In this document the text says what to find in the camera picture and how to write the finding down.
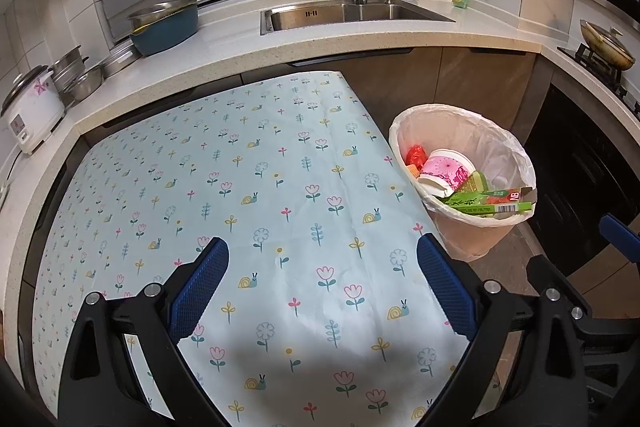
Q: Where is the white rice cooker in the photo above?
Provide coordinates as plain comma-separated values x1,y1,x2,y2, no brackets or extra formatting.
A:
0,66,67,155

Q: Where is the floral printed tablecloth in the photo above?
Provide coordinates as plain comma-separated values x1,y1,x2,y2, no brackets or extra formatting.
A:
30,72,501,427

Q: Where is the shallow steel basin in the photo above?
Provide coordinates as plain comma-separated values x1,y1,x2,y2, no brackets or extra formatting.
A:
102,39,141,78

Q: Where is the green carton box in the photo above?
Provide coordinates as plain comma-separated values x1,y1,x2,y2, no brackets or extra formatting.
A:
442,187,536,217

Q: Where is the black gas stove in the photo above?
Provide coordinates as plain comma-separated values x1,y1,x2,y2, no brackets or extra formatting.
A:
557,44,640,118

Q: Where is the pink trash bin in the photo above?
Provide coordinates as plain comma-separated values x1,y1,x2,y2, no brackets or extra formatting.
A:
389,103,537,263

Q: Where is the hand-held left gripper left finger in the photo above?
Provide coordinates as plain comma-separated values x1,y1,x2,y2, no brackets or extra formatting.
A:
57,237,230,427

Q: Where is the stainless steel sink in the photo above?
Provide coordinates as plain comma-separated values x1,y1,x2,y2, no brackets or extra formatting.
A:
260,2,457,36

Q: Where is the wok with glass lid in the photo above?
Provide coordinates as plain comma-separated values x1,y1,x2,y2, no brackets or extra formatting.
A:
580,19,637,72

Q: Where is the wooden base cabinet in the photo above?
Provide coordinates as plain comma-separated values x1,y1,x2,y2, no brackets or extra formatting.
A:
240,47,546,142

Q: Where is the blue plastic basin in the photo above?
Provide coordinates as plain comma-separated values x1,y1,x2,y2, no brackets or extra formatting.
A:
129,4,200,56

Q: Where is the steel steamer pot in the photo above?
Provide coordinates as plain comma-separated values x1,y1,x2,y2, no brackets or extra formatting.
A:
47,46,90,92

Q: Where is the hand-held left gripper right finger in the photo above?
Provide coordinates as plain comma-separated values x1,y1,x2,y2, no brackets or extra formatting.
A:
417,234,596,427

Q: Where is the green snack bag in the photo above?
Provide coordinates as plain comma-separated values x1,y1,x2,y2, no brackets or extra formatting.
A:
452,171,489,204

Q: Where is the pink paper cup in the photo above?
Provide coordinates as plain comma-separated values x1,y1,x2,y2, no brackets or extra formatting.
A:
417,149,476,198

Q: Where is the large steel bowl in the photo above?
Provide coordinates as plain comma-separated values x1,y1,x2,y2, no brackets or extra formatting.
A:
126,0,199,30

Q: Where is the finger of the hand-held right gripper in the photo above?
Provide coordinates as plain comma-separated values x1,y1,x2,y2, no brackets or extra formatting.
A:
599,213,640,266
527,256,640,349

